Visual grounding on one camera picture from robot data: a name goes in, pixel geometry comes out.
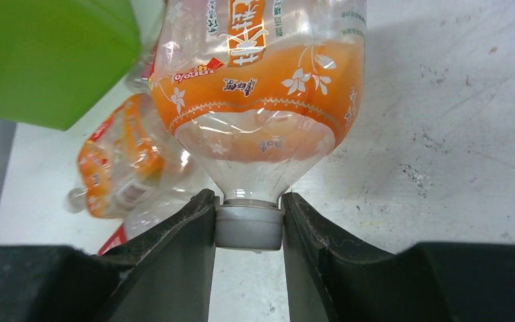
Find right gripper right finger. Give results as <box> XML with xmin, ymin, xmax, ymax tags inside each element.
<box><xmin>282</xmin><ymin>193</ymin><xmax>515</xmax><ymax>321</ymax></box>

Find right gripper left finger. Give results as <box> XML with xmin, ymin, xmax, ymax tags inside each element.
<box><xmin>0</xmin><ymin>189</ymin><xmax>217</xmax><ymax>321</ymax></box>

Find red label clear bottle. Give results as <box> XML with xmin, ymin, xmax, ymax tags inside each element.
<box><xmin>96</xmin><ymin>195</ymin><xmax>194</xmax><ymax>256</ymax></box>

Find orange label white-cap bottle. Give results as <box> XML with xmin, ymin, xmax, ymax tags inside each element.
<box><xmin>150</xmin><ymin>0</ymin><xmax>367</xmax><ymax>250</ymax></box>

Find green plastic bin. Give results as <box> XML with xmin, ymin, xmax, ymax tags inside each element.
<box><xmin>0</xmin><ymin>1</ymin><xmax>141</xmax><ymax>130</ymax></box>

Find crushed orange label bottle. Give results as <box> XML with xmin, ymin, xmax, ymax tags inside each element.
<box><xmin>64</xmin><ymin>92</ymin><xmax>196</xmax><ymax>219</ymax></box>

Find small red-cap bottle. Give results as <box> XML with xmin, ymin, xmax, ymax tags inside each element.
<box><xmin>125</xmin><ymin>17</ymin><xmax>164</xmax><ymax>93</ymax></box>

